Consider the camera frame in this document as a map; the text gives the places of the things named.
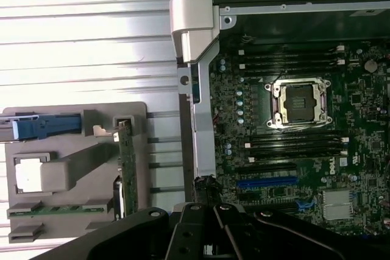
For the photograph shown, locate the blue expansion slot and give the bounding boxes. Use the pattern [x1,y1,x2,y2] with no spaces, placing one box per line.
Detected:
[236,177,299,191]

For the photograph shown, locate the open grey PC case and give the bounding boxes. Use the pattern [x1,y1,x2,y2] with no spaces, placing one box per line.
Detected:
[169,0,390,242]

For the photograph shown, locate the black RAM slot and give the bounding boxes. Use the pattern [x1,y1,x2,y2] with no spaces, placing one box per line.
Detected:
[245,146,348,154]
[239,44,345,54]
[239,66,346,75]
[243,139,348,147]
[239,58,346,68]
[239,52,345,60]
[243,132,347,141]

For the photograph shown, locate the silver finned chipset heatsink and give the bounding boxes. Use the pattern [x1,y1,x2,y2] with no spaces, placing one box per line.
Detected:
[322,189,355,222]

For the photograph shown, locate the green bare RAM stick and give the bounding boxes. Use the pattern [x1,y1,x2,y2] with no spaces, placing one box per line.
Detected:
[9,206,105,216]

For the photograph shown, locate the grey parts rack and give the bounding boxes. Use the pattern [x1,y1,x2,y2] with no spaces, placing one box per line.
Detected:
[1,100,150,242]

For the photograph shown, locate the green Dell motherboard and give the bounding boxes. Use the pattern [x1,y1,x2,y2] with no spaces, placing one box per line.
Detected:
[210,37,390,239]

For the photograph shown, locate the metal CPU socket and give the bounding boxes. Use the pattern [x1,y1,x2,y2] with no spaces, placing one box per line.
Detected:
[264,78,333,129]

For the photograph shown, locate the silver CPU chip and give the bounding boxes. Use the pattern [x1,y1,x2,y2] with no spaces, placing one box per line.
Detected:
[15,158,44,194]

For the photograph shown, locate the hard disk in blue caddy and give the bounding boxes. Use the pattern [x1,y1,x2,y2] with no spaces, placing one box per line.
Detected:
[0,113,83,142]

